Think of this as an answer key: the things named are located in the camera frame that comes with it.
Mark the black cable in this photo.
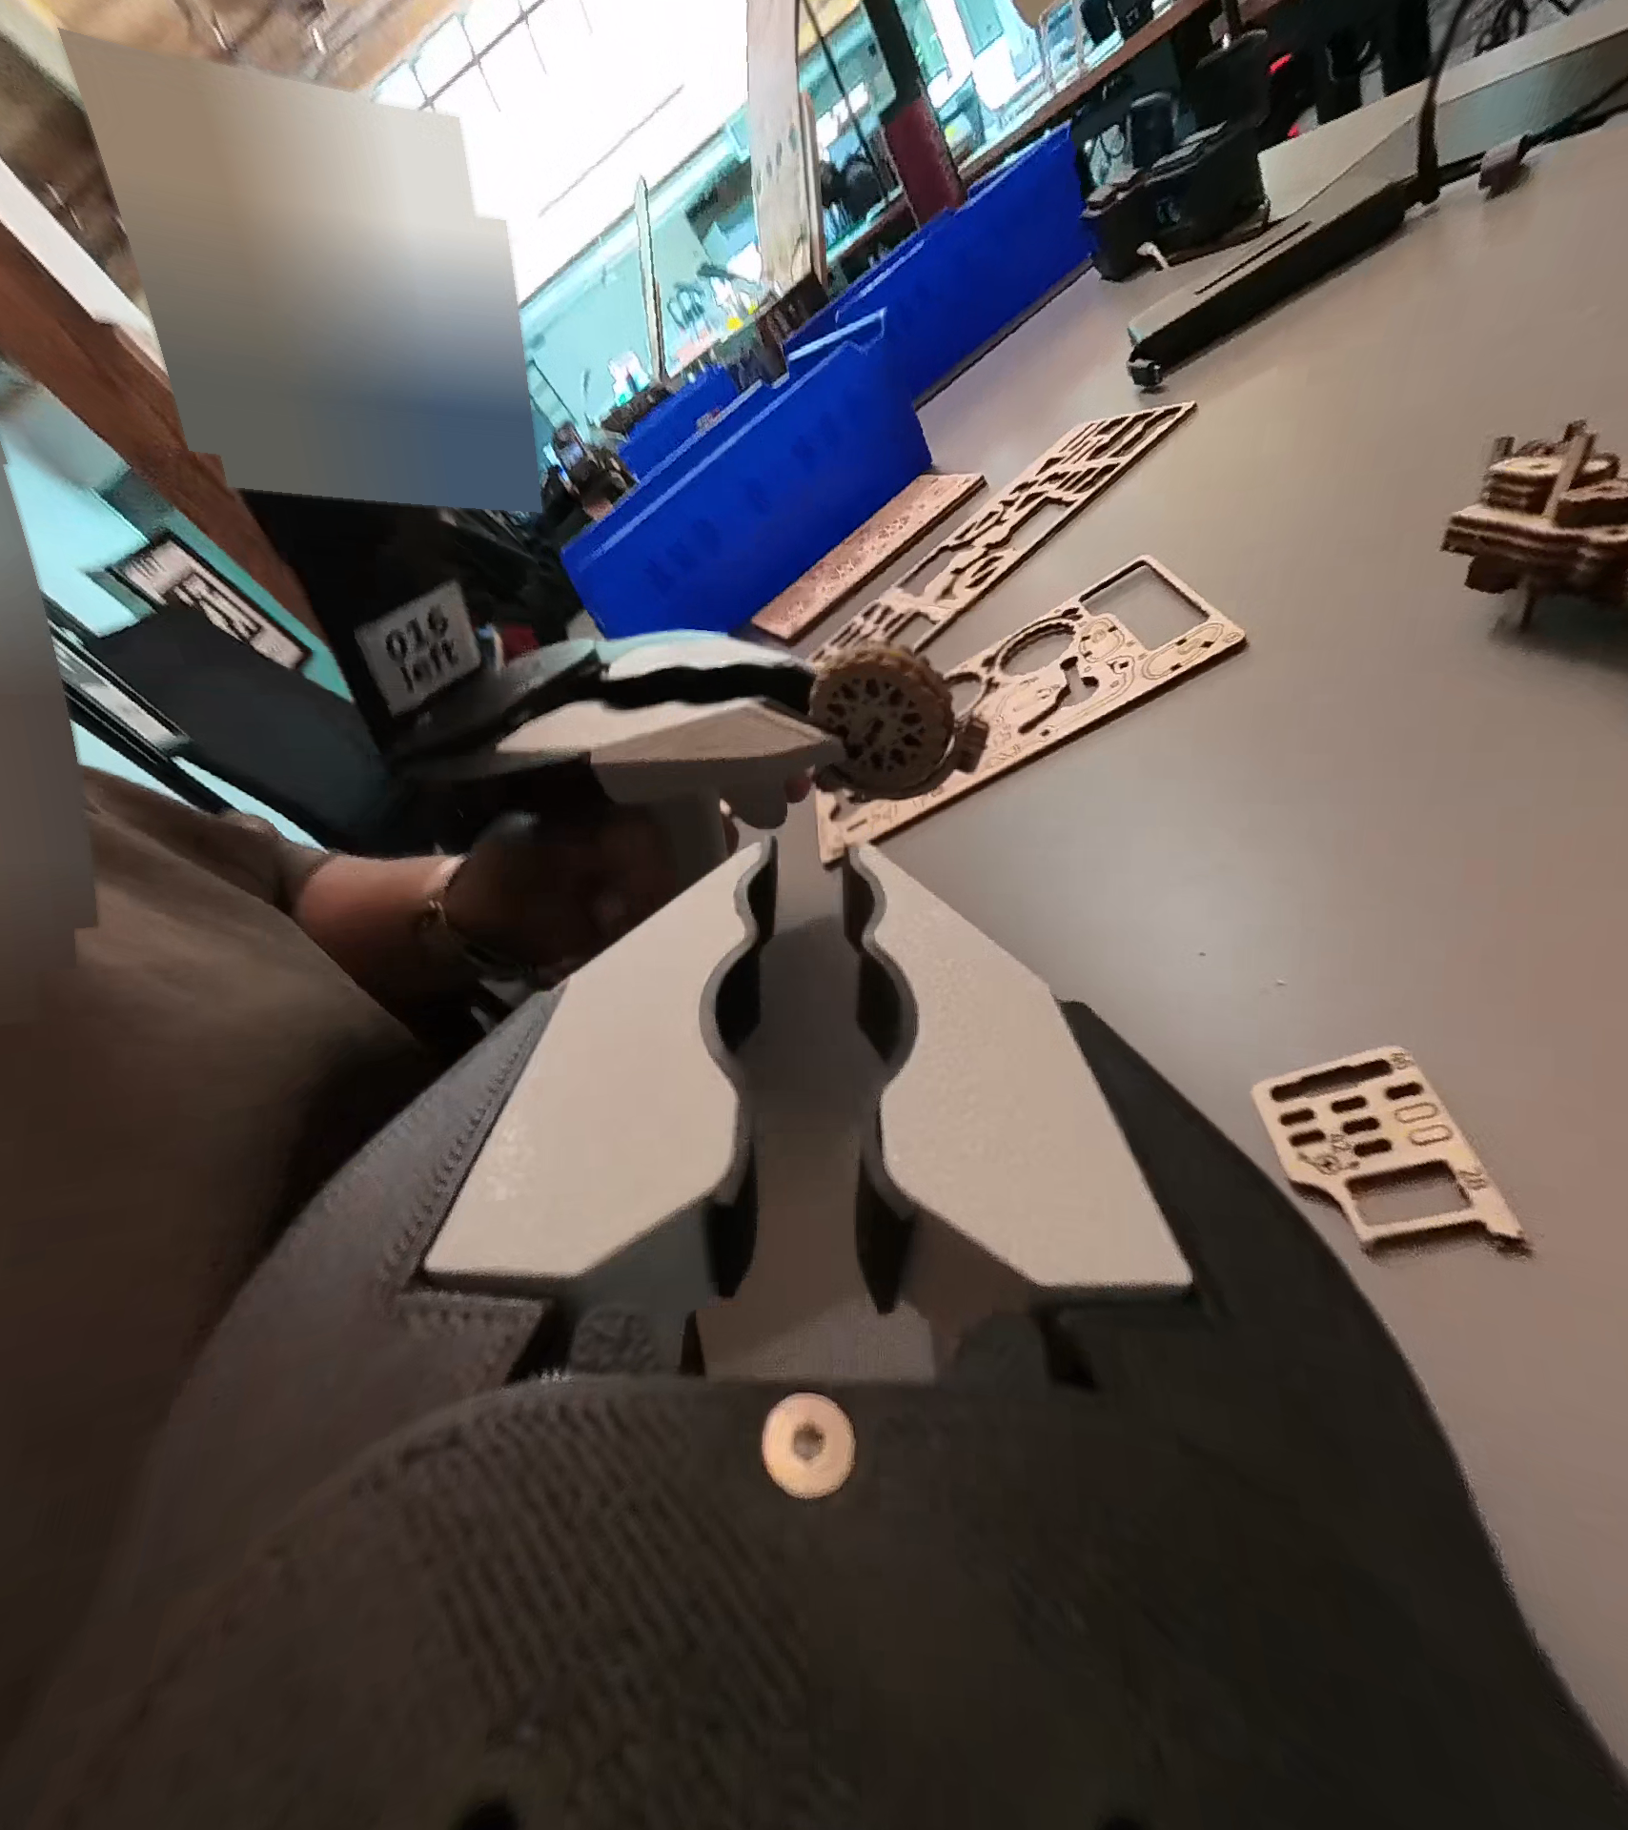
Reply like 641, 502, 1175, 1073
1411, 0, 1535, 206

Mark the small wooden cutout sheet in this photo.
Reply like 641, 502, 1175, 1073
1251, 1045, 1529, 1258

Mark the wooden gear wheel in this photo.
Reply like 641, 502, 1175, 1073
809, 643, 971, 801

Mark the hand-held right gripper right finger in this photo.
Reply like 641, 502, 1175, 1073
839, 841, 1198, 1315

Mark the person's left hand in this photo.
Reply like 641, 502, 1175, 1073
447, 812, 742, 978

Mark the wooden model assembly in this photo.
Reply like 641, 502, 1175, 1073
1438, 418, 1628, 635

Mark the black box device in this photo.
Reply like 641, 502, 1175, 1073
1081, 82, 1278, 286

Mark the wooden ceiling beam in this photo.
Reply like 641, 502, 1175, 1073
0, 107, 323, 631

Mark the long wooden cutout sheet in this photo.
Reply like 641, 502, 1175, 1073
826, 400, 1201, 677

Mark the grey desk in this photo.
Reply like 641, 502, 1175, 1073
742, 86, 1628, 1830

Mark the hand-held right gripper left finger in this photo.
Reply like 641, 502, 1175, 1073
422, 837, 780, 1306

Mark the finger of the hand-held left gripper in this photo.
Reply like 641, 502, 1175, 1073
496, 698, 849, 807
597, 629, 834, 705

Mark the framed wall picture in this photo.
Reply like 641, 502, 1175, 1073
103, 526, 317, 677

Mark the black office chair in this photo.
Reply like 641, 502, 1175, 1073
82, 612, 397, 856

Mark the dark flat device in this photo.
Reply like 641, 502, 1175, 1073
1123, 183, 1417, 393

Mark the brown engraved wooden board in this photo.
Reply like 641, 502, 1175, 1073
752, 471, 990, 646

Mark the person's left forearm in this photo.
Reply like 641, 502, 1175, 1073
296, 847, 473, 1007

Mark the wooden sheet with round holes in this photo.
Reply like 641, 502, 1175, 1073
815, 555, 1251, 869

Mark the blue plastic bin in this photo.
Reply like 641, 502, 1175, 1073
559, 347, 935, 641
815, 118, 1097, 412

